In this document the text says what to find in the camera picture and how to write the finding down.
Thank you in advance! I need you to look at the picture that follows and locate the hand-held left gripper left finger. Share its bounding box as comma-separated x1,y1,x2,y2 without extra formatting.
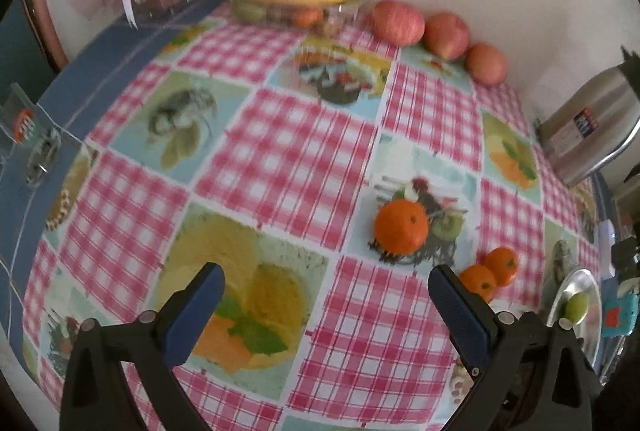
59,262,226,431

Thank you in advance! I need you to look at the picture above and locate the stainless steel thermos jug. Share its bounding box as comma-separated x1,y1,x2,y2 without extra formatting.
537,45,640,187

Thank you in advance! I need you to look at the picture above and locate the pink checkered printed tablecloth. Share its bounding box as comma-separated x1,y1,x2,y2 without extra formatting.
22,1,608,431

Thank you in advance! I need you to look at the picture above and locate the teal box with red label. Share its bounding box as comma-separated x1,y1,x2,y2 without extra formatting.
602,293,640,337

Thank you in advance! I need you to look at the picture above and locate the green fruit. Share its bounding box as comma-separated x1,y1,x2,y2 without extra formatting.
565,293,589,324
235,0,268,22

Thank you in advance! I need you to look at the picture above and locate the clear plastic fruit tray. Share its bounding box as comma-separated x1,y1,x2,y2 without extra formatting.
227,0,371,37

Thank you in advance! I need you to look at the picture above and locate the black object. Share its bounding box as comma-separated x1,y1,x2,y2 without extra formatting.
611,238,640,279

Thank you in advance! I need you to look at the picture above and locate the large orange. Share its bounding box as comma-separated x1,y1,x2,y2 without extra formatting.
375,200,430,253

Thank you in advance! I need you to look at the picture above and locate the green fruit in tray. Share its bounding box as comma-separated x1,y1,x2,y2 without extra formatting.
235,0,268,22

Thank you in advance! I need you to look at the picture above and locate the small tangerine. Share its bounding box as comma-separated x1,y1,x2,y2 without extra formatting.
459,264,497,302
486,247,519,287

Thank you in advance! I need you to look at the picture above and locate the pink chair back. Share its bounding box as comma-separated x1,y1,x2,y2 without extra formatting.
27,0,68,69

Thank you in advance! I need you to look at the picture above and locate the blue cloth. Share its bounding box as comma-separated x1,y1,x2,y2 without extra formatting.
0,0,228,362

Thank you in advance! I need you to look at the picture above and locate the silver metal plate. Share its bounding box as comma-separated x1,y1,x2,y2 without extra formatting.
546,266,602,372

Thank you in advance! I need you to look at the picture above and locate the small orange in tray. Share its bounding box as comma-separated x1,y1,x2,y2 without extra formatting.
292,7,324,27

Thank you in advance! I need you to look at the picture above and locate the clear plastic box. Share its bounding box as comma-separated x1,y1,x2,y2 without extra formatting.
125,0,226,24

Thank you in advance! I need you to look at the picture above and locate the large red apple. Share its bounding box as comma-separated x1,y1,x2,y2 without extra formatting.
371,0,426,46

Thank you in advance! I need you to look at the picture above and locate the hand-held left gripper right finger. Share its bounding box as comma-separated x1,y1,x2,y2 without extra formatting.
428,264,598,431

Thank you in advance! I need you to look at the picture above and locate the small red apple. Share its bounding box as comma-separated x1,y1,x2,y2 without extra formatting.
466,42,508,86

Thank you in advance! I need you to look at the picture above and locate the clear glass cup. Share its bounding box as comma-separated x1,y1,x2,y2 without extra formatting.
0,84,63,187

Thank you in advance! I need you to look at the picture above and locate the medium red apple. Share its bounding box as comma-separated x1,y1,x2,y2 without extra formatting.
424,12,471,61

